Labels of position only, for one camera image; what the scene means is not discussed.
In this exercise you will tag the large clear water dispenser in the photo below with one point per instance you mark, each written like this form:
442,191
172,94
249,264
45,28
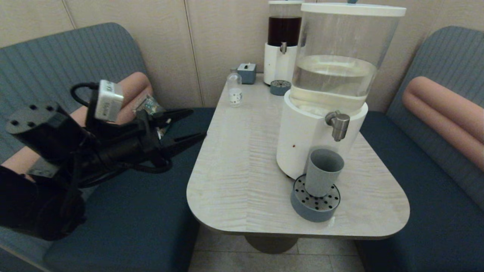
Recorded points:
332,75

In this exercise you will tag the large blue perforated drip tray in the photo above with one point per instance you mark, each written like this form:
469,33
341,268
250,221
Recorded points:
314,207

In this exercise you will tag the round table pedestal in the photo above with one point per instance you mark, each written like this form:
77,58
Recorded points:
270,244

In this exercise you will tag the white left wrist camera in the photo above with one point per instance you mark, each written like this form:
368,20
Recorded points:
109,100

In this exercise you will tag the clear plastic bottle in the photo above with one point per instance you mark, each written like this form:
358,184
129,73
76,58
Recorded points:
235,90

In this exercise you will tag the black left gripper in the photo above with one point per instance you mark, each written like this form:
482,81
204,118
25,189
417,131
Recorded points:
124,147

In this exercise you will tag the grey plastic cup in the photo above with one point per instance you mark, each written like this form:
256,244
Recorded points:
321,177

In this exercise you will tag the small silver dispenser tap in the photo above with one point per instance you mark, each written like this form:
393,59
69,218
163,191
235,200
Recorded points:
283,47

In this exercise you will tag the dark drink dispenser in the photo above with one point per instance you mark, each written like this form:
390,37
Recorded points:
278,64

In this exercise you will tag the printed snack bag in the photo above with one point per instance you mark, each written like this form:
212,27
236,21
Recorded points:
150,105

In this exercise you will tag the pink bolster cushion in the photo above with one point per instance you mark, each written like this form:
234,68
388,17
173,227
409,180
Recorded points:
134,90
446,109

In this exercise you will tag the blue-grey tissue box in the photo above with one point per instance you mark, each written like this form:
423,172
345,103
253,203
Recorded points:
247,74

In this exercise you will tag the large silver dispenser tap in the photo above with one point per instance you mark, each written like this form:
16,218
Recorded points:
339,124

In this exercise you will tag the blue upholstered bench sofa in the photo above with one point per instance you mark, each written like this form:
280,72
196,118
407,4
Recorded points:
132,211
435,211

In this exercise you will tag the small blue perforated drip tray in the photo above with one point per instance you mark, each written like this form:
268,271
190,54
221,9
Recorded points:
280,89

